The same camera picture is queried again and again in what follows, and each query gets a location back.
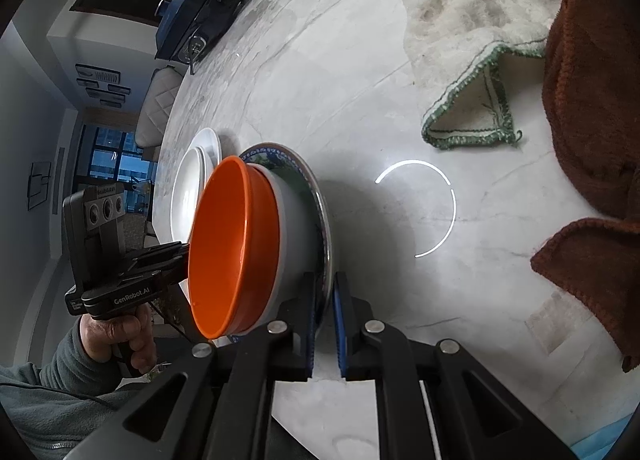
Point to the white deep plate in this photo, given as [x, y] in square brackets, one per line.
[182, 200]

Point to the line drawing wall frame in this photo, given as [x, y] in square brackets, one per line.
[39, 186]

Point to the person's left hand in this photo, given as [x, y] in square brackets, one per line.
[107, 335]

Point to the white cloth with green edge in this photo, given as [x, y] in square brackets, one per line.
[465, 14]

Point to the large white plate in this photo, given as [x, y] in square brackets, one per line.
[212, 144]

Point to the brown towel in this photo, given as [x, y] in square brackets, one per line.
[595, 114]

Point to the black induction cooker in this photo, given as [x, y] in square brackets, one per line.
[200, 14]

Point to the person's left forearm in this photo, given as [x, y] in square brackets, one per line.
[55, 405]

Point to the blue patterned green bowl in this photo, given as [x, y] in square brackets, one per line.
[282, 152]

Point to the small white bowl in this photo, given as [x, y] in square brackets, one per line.
[295, 240]

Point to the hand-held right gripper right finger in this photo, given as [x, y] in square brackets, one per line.
[342, 320]

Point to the orange bowl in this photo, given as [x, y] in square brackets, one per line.
[230, 250]

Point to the dark framed window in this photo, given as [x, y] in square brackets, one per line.
[110, 164]

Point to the dark wall picture frame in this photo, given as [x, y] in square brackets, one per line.
[97, 73]
[112, 89]
[112, 100]

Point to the white oval plate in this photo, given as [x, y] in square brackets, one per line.
[202, 159]

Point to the grey quilted chair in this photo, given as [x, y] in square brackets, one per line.
[157, 104]

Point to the blue face mask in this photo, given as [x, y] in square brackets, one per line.
[605, 447]

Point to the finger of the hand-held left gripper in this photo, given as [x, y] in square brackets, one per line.
[162, 255]

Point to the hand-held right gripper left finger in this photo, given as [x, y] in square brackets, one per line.
[312, 320]

